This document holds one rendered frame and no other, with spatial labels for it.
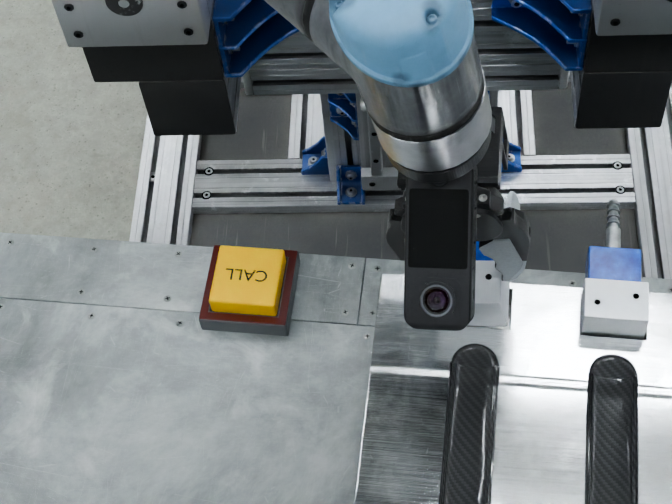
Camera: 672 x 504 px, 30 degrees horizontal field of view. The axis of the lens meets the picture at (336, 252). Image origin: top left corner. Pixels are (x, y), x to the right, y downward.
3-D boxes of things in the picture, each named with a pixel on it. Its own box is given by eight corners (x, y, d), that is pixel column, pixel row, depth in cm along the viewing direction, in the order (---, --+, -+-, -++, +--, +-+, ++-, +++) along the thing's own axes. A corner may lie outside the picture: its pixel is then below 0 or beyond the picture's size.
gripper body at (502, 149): (514, 147, 93) (497, 57, 83) (509, 252, 90) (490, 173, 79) (413, 149, 95) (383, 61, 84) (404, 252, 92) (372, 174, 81)
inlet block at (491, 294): (455, 180, 107) (446, 151, 102) (514, 179, 106) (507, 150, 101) (446, 325, 102) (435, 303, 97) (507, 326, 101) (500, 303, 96)
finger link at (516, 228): (546, 241, 93) (507, 188, 86) (545, 260, 93) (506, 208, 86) (486, 247, 95) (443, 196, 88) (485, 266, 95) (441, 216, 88)
